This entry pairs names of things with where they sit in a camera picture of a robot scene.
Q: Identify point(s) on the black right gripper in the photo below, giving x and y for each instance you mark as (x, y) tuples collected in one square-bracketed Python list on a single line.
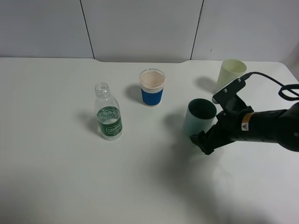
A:
[(226, 131)]

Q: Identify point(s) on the teal plastic cup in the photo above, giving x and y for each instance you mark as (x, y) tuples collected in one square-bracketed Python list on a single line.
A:
[(199, 116)]

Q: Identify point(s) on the clear bottle with green label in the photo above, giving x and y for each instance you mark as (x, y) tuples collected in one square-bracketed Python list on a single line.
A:
[(107, 112)]

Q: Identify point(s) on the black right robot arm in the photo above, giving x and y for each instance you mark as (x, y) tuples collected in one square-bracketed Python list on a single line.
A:
[(278, 126)]

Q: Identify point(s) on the pale green plastic cup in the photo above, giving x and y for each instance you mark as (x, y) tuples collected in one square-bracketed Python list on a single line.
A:
[(229, 71)]

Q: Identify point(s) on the clear cup with blue sleeve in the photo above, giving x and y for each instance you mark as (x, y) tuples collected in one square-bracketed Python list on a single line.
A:
[(152, 85)]

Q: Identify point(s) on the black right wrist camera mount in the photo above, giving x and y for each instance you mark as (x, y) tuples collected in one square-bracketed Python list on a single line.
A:
[(228, 99)]

